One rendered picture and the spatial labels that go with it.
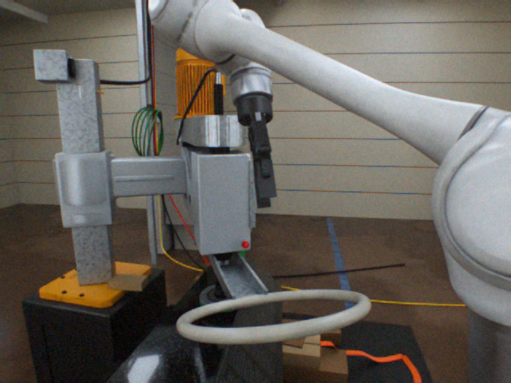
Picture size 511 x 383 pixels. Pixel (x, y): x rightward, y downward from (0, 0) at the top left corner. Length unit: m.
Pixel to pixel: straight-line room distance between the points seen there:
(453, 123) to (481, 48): 6.50
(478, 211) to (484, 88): 6.69
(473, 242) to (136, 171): 1.82
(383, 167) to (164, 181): 4.98
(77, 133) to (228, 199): 1.00
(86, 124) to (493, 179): 1.87
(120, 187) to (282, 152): 4.57
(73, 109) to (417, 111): 1.74
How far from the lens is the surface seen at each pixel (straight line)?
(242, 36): 0.55
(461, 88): 6.77
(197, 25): 0.59
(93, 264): 2.12
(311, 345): 2.42
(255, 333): 0.65
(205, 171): 1.29
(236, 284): 1.23
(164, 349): 1.39
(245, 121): 0.69
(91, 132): 1.96
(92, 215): 1.98
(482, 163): 0.26
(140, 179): 1.95
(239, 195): 1.33
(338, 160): 6.24
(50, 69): 1.93
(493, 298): 0.33
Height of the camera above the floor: 1.69
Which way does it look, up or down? 11 degrees down
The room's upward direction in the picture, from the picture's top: straight up
